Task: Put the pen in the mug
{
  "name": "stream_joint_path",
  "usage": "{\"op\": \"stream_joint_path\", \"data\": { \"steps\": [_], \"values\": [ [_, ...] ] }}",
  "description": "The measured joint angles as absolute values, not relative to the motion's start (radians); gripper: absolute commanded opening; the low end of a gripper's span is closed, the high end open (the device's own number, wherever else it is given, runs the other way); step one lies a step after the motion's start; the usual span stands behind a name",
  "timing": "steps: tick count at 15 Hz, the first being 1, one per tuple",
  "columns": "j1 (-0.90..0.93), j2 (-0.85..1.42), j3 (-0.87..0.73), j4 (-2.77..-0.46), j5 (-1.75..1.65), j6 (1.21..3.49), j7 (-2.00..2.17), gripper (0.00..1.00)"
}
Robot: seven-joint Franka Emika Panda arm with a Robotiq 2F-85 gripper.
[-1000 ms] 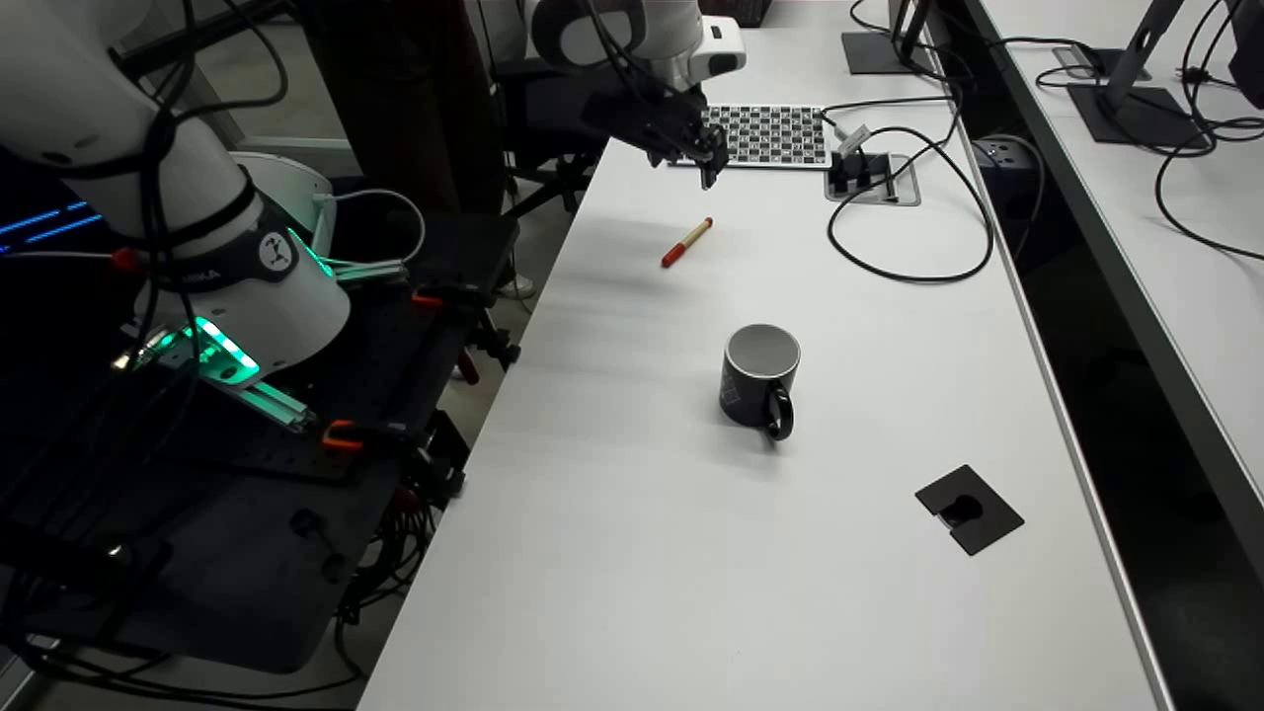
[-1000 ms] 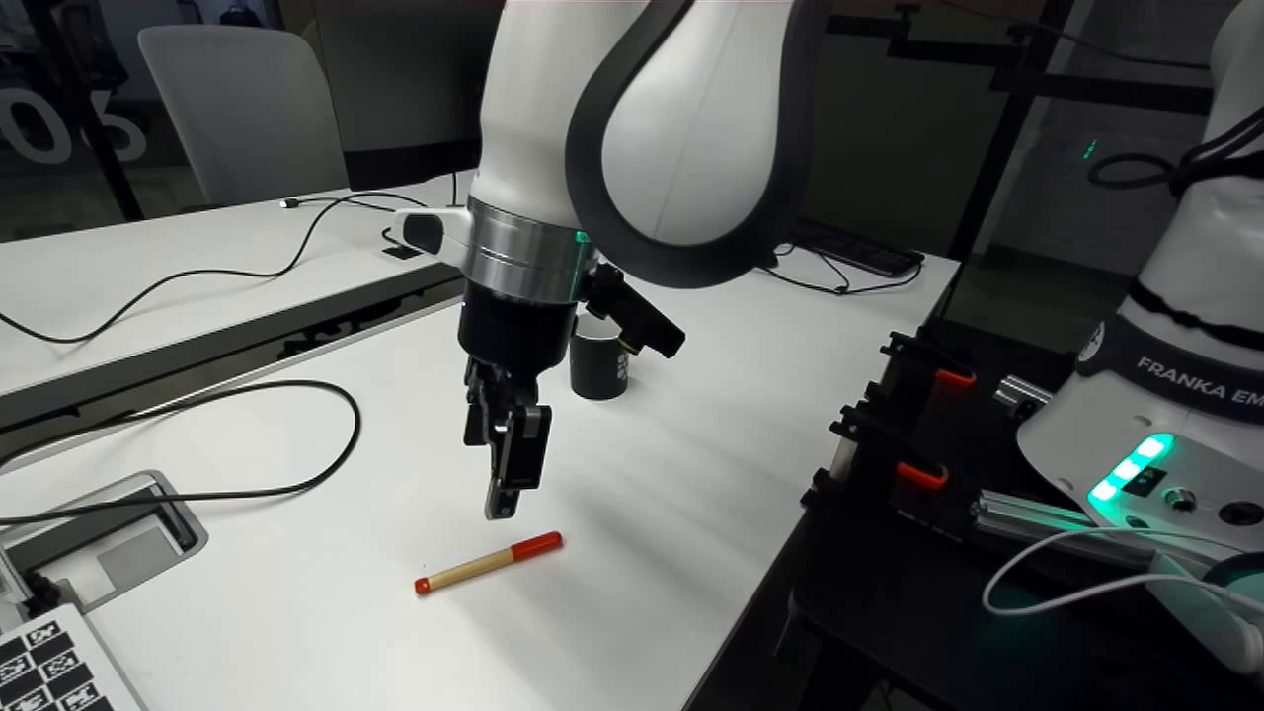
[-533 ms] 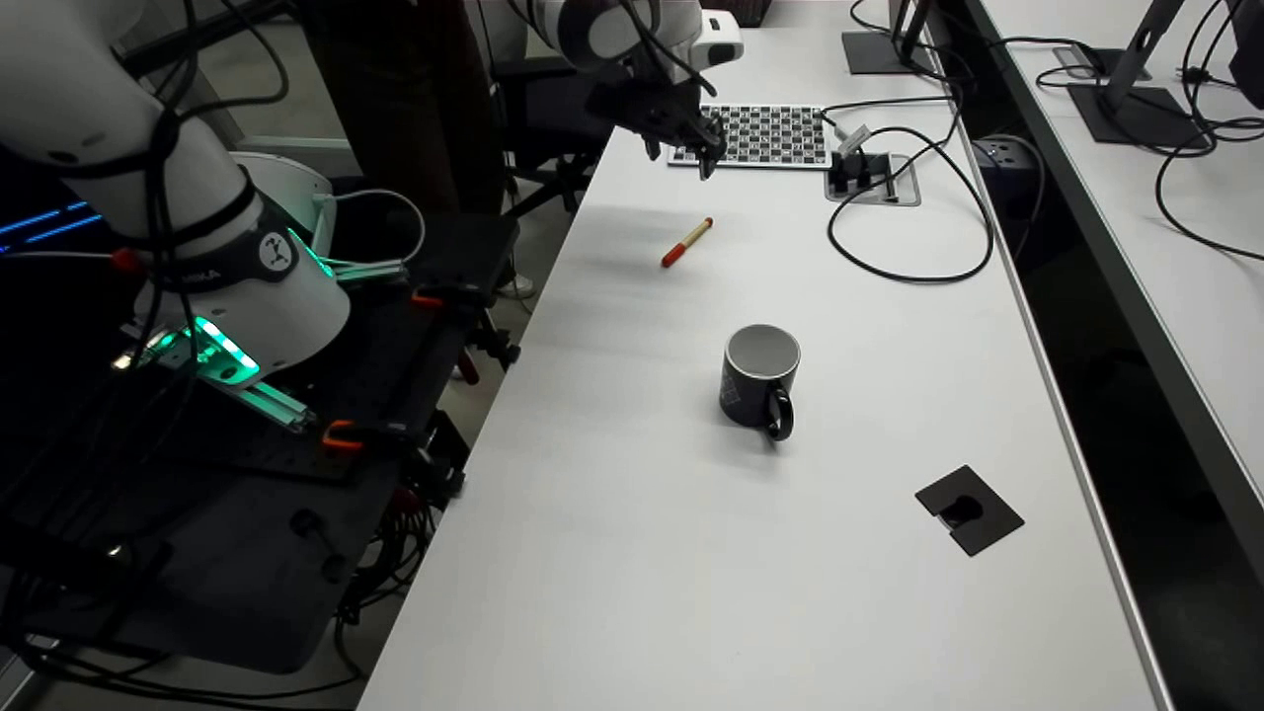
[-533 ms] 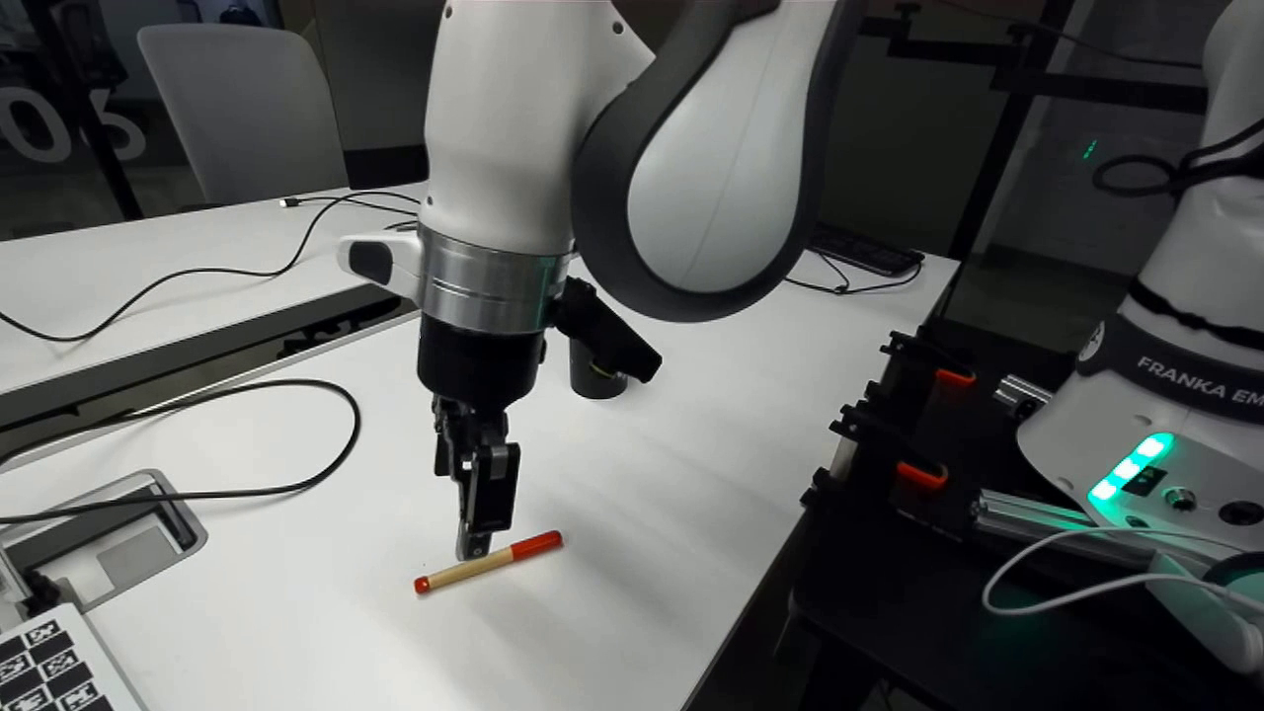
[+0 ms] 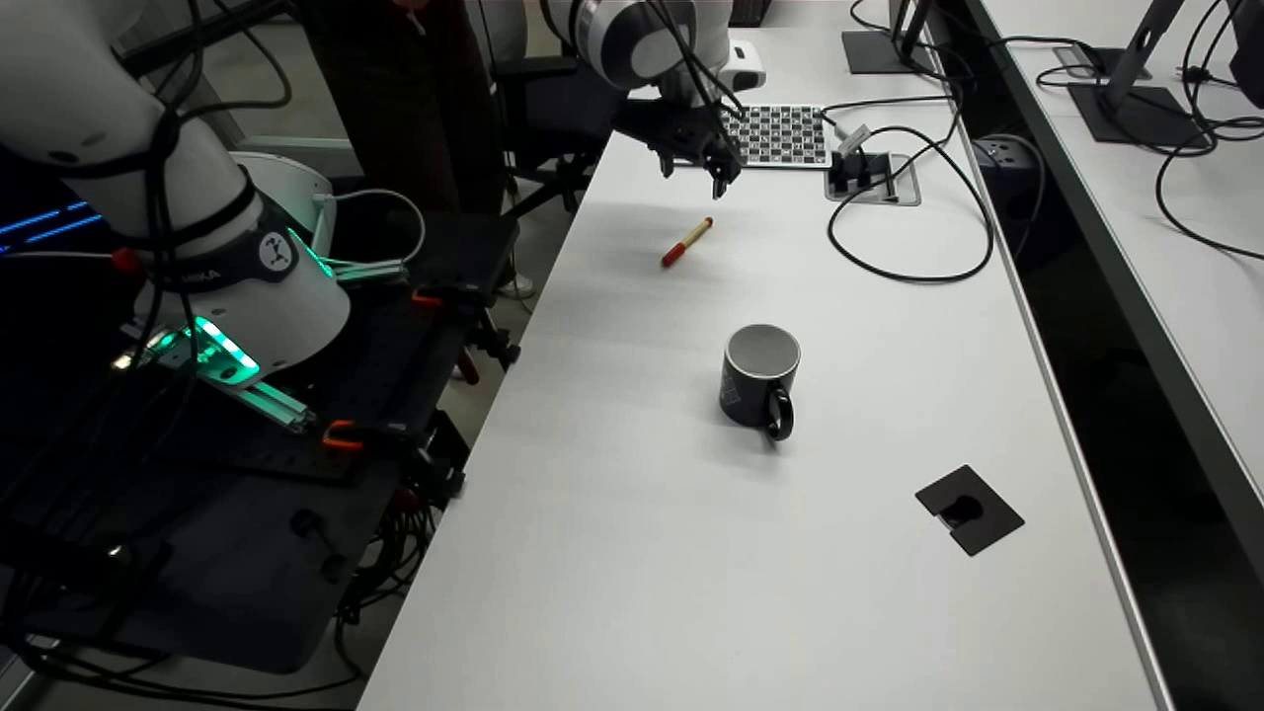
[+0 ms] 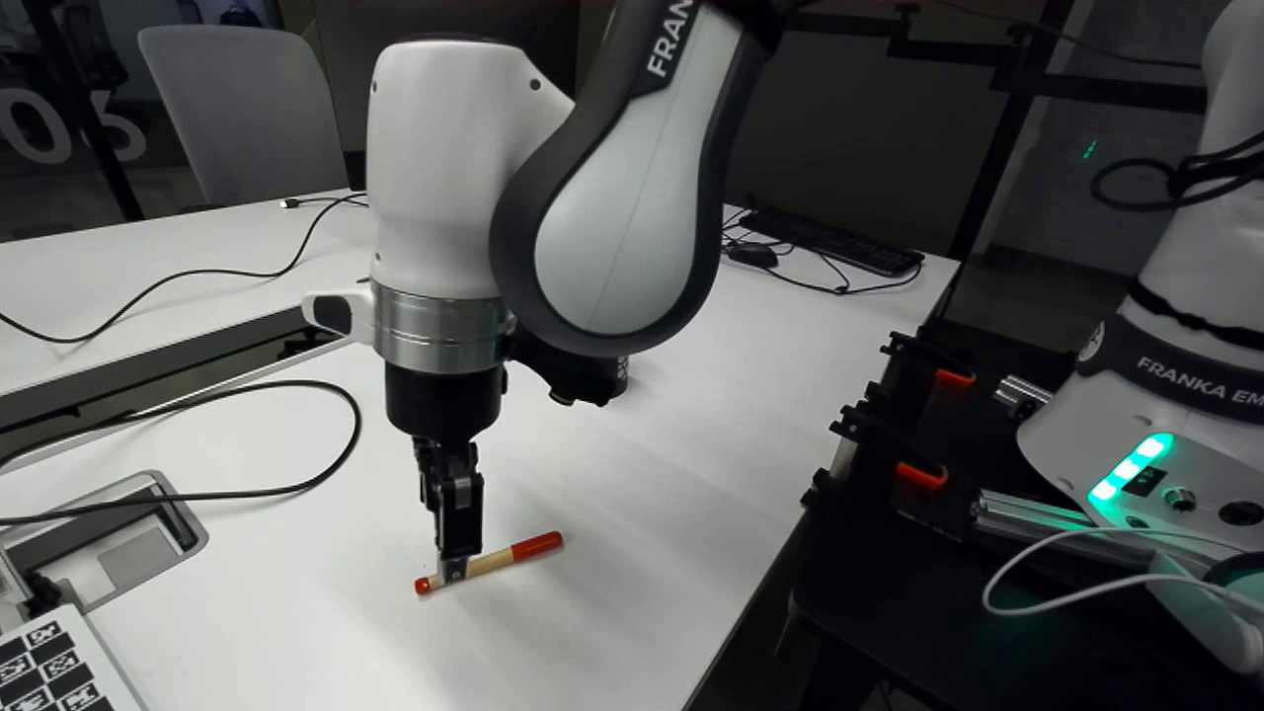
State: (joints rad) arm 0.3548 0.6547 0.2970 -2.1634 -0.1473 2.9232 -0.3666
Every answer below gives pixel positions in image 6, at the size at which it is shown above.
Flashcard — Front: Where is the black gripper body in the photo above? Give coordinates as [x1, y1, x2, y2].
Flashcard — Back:
[383, 361, 513, 447]

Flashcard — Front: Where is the red and tan pen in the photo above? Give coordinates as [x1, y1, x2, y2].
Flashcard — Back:
[409, 529, 569, 600]

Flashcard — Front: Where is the grey office chair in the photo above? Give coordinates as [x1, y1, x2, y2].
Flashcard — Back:
[136, 22, 378, 211]

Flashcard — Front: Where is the silver laptop with black keys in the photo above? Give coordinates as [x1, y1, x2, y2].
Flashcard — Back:
[0, 604, 147, 711]

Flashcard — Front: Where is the black power strip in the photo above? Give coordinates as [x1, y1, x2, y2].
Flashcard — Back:
[727, 205, 926, 280]

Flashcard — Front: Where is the thick black looped cable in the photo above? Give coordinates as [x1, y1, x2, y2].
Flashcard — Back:
[0, 376, 369, 529]

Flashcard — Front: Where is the thin black cable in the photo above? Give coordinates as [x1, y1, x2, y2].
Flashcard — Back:
[724, 232, 861, 302]
[0, 194, 373, 348]

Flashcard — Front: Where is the black table divider rail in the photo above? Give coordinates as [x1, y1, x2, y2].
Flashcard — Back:
[0, 306, 353, 465]

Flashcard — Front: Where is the grey table cable box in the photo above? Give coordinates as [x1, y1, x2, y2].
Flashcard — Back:
[0, 472, 215, 618]

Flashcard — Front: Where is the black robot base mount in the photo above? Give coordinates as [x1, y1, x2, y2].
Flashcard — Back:
[786, 327, 1264, 711]

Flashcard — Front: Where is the white cable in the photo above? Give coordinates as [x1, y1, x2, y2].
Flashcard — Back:
[981, 527, 1264, 623]

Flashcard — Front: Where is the black camera stand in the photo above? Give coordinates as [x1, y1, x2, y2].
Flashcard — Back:
[786, 0, 1209, 271]

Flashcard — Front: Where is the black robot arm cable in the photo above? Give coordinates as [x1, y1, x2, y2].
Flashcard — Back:
[1085, 123, 1264, 213]

